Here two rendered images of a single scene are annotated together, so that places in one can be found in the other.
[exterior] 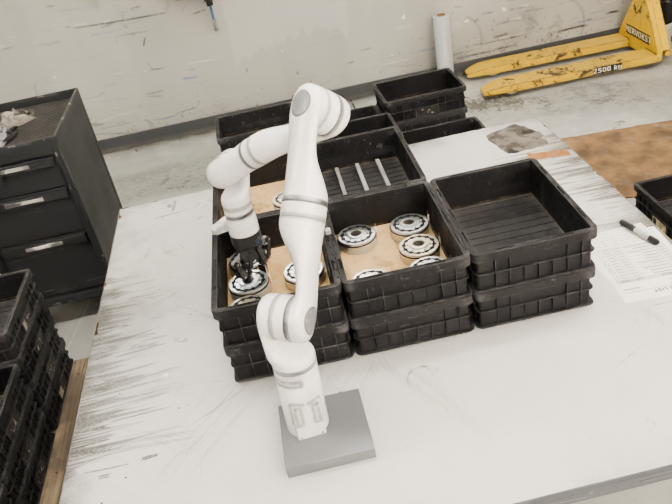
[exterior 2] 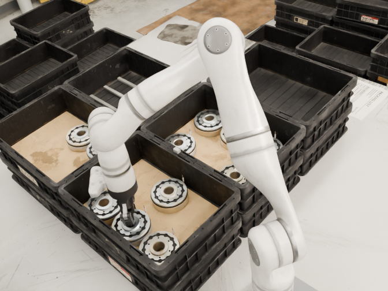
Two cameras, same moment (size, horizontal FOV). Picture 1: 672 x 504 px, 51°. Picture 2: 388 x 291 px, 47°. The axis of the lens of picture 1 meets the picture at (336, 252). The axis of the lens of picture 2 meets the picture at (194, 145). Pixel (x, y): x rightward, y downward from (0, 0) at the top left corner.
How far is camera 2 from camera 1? 98 cm
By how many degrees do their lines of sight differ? 33
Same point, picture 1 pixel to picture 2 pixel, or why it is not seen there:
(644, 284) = (358, 104)
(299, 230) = (270, 161)
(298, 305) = (298, 228)
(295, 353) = (282, 269)
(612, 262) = not seen: hidden behind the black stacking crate
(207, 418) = not seen: outside the picture
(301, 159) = (243, 94)
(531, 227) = (287, 91)
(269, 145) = (168, 92)
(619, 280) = not seen: hidden behind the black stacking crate
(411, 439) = (345, 280)
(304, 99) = (223, 34)
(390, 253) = (213, 148)
